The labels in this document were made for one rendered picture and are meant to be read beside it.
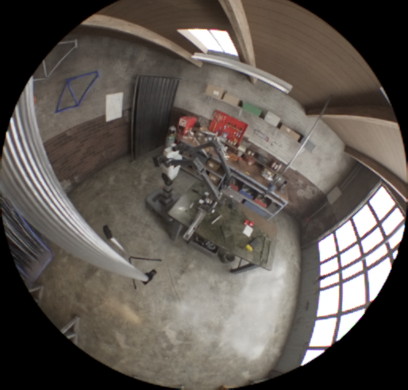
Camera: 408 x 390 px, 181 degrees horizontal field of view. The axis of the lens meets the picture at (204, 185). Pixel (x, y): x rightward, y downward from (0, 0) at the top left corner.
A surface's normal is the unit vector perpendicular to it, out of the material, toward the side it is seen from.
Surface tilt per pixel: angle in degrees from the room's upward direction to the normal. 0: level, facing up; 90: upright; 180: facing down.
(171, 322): 0
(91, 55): 90
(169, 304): 0
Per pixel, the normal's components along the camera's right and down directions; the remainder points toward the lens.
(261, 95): -0.43, 0.54
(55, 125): 0.85, 0.51
